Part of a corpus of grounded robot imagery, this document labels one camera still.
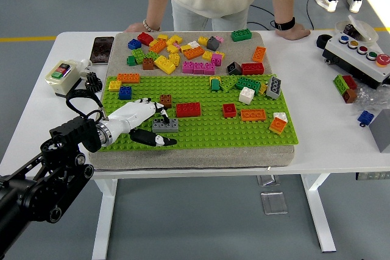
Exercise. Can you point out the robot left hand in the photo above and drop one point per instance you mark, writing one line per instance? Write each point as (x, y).
(131, 114)

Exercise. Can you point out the person's right hand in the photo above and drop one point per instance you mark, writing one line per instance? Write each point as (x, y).
(135, 27)

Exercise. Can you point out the person's left hand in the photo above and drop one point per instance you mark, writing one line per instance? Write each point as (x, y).
(294, 33)

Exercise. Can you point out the brown four-stud brick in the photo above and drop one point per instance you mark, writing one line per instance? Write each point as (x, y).
(148, 64)
(166, 101)

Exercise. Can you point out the grey eight-stud brick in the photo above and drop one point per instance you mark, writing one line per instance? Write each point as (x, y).
(173, 126)

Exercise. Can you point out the red eight-stud brick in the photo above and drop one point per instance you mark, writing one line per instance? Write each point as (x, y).
(253, 69)
(188, 110)

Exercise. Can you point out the person's right forearm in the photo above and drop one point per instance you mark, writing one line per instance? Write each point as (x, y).
(157, 7)

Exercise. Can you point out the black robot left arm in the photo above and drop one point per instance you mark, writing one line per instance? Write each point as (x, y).
(76, 133)

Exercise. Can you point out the red four-stud brick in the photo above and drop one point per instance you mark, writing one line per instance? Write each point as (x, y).
(145, 39)
(229, 111)

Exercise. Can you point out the blue four-stud brick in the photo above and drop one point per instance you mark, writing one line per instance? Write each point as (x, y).
(125, 92)
(134, 44)

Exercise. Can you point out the orange eight-stud brick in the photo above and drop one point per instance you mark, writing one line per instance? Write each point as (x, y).
(128, 78)
(259, 54)
(158, 46)
(194, 53)

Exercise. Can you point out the yellow four-stud brick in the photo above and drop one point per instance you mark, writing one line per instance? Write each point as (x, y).
(207, 56)
(172, 49)
(175, 58)
(114, 86)
(202, 40)

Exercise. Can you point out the small pink brick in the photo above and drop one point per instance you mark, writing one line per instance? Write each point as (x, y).
(176, 44)
(220, 39)

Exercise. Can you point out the yellow eight-stud brick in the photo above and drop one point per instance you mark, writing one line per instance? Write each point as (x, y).
(165, 65)

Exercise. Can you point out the green eight-stud brick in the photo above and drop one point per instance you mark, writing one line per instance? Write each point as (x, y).
(248, 84)
(242, 36)

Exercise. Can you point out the grey six-stud brick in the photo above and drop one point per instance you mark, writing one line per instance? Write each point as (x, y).
(274, 88)

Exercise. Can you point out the pink four-stud brick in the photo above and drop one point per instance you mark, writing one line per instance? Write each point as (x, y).
(187, 68)
(217, 60)

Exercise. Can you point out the black four-stud brick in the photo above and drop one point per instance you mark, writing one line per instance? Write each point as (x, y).
(234, 68)

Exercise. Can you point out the white four-stud brick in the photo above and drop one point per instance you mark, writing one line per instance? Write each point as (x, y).
(281, 116)
(246, 96)

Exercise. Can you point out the dark grey roof brick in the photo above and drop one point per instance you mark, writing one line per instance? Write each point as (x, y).
(213, 44)

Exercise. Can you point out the lime green flat brick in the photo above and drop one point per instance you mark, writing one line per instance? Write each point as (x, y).
(228, 84)

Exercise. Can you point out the small teal green brick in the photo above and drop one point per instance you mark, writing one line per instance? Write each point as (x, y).
(215, 85)

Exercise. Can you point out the orange brick hollow side up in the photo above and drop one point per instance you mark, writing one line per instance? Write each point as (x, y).
(253, 116)

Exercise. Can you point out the orange and yellow brick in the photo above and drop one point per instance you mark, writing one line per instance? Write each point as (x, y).
(277, 125)

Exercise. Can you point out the black wristband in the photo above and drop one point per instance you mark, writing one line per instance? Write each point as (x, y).
(285, 25)

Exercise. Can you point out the black smartphone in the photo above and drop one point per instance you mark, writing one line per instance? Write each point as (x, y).
(102, 50)

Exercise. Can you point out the black gear wheel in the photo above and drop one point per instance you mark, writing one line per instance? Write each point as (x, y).
(93, 82)

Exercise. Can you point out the small white plastic part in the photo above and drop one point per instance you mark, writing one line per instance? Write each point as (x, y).
(86, 64)

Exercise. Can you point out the white button control box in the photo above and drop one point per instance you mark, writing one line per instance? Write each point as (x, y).
(350, 59)

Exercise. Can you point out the green studded baseplate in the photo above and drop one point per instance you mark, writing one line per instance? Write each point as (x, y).
(198, 138)

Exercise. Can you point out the clear plastic lidded container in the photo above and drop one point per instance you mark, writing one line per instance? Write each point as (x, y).
(365, 30)

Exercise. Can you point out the grey foam mat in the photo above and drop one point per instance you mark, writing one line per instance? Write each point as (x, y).
(189, 158)

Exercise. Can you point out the clear plastic bag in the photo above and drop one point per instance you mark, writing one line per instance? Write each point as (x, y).
(370, 97)

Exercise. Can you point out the white table leg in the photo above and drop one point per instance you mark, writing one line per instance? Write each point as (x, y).
(317, 211)
(105, 217)

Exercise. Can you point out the grey box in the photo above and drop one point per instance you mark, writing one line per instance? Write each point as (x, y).
(382, 135)

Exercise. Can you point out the clear floor cover plate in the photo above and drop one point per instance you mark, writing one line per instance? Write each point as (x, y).
(268, 181)
(274, 203)

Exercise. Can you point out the table height control panel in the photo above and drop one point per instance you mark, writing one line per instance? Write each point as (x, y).
(373, 176)

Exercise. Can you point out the cream switch box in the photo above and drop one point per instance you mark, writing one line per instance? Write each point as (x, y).
(63, 79)

